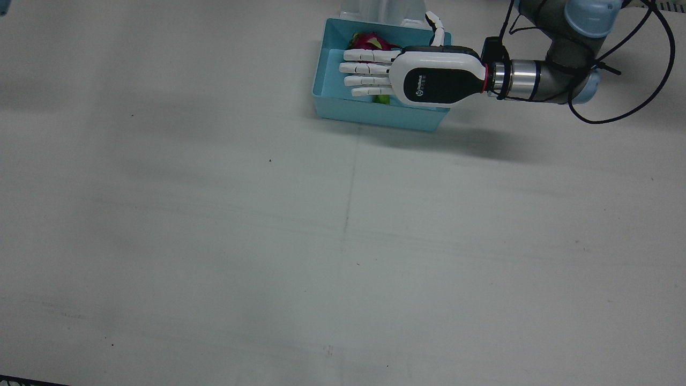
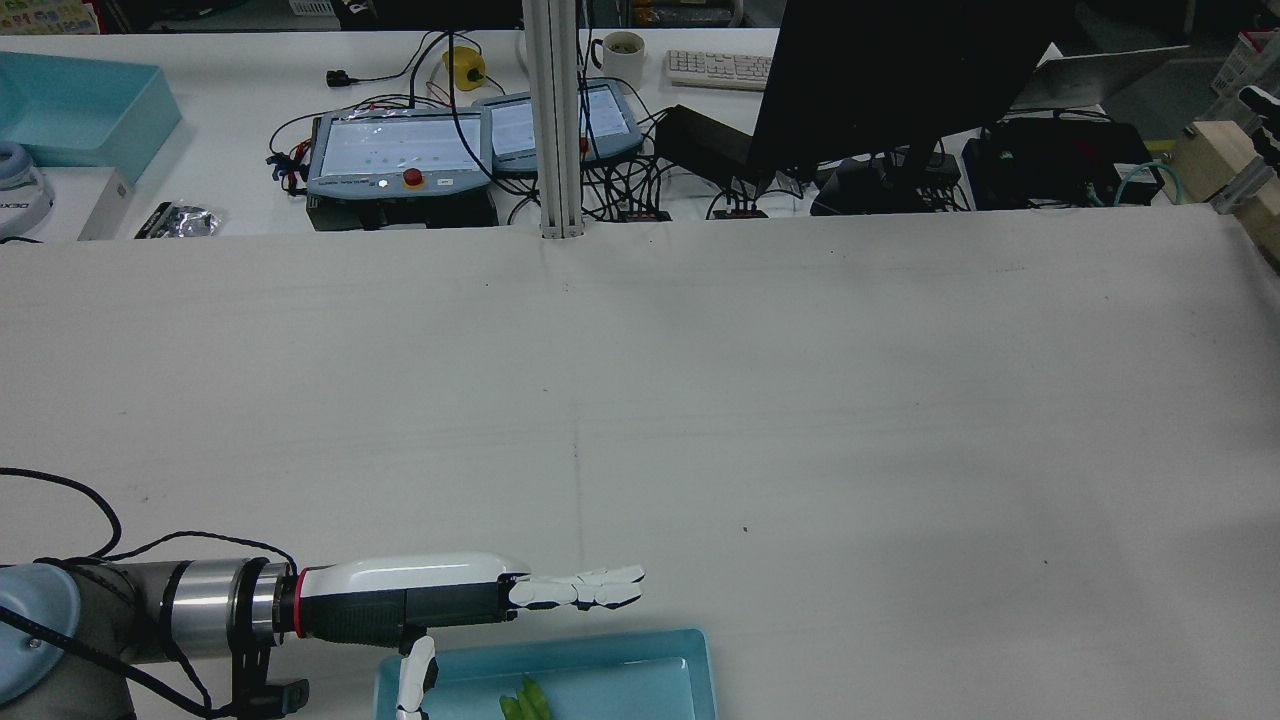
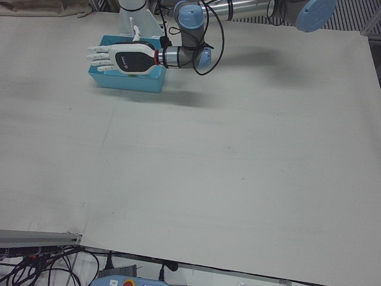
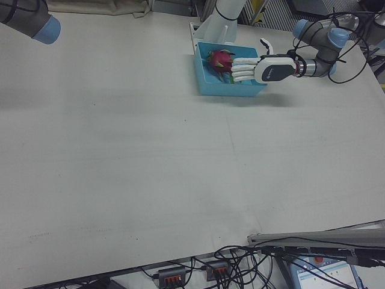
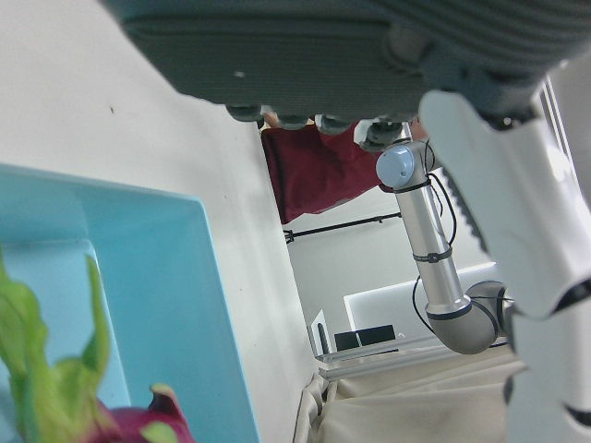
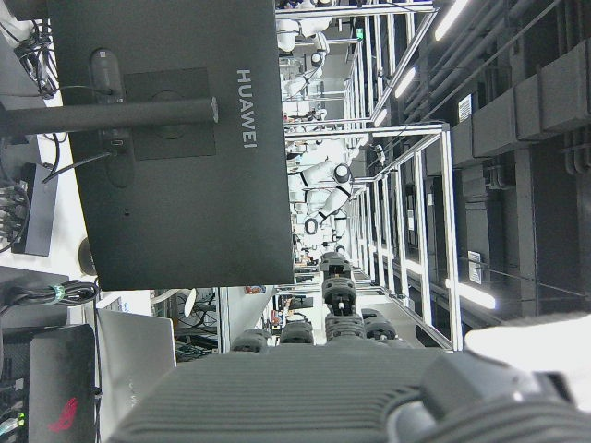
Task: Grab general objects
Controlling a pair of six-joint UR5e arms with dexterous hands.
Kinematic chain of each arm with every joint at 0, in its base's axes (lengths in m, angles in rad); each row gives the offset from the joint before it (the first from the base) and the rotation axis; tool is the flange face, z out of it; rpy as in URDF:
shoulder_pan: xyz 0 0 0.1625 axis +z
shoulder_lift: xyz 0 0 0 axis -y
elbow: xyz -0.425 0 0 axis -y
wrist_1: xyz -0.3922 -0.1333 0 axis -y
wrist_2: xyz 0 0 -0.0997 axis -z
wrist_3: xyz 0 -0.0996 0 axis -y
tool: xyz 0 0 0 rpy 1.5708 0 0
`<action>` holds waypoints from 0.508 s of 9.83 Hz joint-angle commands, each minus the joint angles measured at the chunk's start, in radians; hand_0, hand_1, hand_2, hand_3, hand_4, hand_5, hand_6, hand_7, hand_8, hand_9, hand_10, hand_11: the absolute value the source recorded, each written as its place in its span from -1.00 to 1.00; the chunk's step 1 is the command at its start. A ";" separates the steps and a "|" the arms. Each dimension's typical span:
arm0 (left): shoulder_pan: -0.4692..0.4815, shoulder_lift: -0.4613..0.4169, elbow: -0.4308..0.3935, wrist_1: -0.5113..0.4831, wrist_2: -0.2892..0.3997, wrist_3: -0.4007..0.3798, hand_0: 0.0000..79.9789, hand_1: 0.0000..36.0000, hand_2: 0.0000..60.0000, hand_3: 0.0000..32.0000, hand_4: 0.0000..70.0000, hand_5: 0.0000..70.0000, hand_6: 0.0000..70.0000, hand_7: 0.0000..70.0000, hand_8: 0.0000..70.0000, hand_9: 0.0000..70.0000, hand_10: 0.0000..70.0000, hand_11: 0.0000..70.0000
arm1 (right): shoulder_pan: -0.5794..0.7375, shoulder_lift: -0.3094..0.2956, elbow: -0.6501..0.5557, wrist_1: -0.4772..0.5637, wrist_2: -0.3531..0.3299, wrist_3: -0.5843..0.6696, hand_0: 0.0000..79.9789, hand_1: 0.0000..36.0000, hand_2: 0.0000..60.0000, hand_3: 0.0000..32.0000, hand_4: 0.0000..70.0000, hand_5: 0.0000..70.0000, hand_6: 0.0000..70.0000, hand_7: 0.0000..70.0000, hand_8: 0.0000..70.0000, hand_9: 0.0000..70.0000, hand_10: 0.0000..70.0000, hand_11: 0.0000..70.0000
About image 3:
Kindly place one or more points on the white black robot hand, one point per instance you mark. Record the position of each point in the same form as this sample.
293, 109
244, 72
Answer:
134, 59

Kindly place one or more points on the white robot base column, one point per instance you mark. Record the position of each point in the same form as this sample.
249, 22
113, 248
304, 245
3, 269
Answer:
131, 15

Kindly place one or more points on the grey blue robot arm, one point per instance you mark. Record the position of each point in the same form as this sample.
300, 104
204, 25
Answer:
190, 18

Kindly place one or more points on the light blue shallow tray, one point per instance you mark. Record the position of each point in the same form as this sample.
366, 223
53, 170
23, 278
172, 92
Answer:
131, 85

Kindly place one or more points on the black power plug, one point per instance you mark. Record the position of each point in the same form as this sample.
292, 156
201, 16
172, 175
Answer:
109, 262
163, 269

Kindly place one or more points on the ribbed metal panel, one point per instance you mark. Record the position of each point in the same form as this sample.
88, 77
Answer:
348, 26

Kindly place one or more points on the grey teach pendant red button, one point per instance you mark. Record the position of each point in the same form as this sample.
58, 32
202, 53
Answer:
122, 281

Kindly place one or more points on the aluminium profile post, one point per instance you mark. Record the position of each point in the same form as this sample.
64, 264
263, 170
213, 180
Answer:
35, 238

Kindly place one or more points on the aluminium frame corner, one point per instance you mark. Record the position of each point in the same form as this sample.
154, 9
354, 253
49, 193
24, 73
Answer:
373, 24

